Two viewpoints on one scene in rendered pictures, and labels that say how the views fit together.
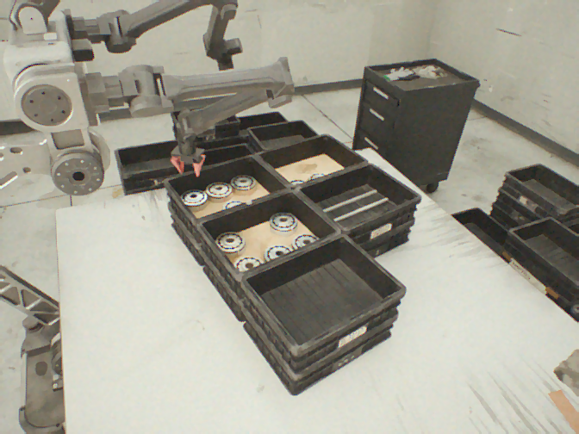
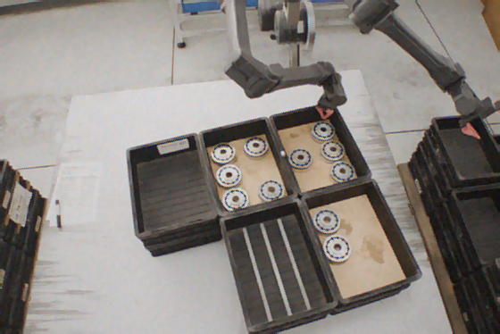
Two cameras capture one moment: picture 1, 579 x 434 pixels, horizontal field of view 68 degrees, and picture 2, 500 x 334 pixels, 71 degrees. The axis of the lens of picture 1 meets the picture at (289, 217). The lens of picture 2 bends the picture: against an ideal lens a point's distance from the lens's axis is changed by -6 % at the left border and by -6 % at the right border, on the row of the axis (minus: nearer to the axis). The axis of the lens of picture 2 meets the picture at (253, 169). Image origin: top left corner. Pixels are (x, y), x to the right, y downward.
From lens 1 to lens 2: 1.60 m
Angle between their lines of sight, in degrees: 69
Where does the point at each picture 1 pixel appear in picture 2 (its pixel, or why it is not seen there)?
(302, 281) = (202, 189)
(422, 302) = (172, 304)
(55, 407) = not seen: hidden behind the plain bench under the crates
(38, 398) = not seen: hidden behind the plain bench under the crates
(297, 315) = (172, 176)
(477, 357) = (107, 314)
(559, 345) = not seen: outside the picture
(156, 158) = (486, 155)
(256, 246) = (252, 167)
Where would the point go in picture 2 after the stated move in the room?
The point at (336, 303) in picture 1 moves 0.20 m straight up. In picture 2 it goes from (171, 204) to (159, 179)
